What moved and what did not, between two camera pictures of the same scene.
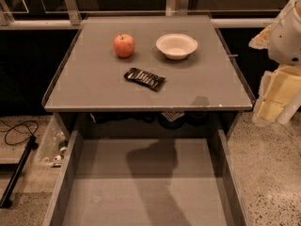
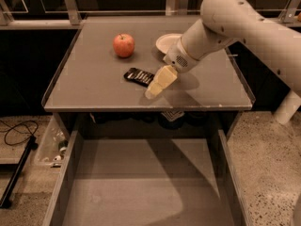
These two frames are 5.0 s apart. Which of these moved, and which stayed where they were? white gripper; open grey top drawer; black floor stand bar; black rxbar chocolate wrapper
Moved: white gripper
Stayed: black rxbar chocolate wrapper; black floor stand bar; open grey top drawer
